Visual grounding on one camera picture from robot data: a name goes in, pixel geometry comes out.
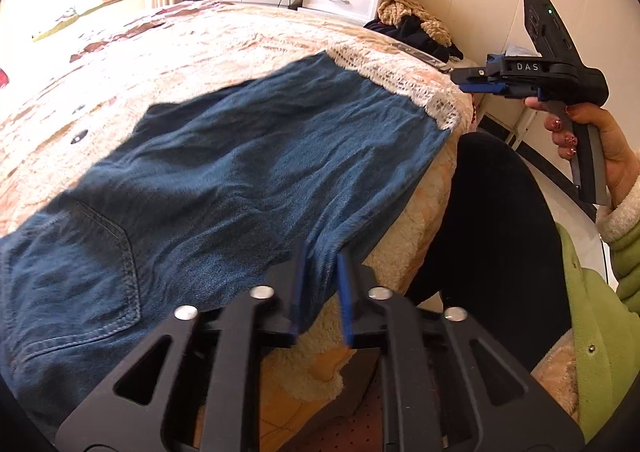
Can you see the bed with lace cover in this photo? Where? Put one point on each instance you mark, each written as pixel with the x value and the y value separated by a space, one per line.
pixel 175 46

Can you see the person's leg in black trousers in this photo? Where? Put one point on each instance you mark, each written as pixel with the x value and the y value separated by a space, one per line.
pixel 500 232

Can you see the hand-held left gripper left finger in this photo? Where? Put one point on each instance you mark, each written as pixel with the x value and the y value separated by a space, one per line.
pixel 296 292

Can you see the person's right forearm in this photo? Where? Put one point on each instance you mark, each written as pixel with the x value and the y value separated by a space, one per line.
pixel 625 252

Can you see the blue denim pants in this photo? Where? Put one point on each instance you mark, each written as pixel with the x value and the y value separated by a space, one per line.
pixel 225 182

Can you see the person's green jacket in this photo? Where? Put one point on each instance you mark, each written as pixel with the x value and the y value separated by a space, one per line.
pixel 600 352

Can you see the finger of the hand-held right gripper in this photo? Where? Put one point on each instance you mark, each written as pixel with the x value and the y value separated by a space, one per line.
pixel 480 87
pixel 467 74

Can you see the tan knit throw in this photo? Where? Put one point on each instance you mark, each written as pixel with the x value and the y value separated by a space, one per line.
pixel 405 6

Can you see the person's right hand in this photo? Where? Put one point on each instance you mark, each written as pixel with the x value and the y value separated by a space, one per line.
pixel 620 156

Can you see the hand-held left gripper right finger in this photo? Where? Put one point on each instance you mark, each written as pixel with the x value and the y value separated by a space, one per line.
pixel 346 302

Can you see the pile of dark clothes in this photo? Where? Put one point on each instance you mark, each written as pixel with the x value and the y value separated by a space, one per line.
pixel 415 39

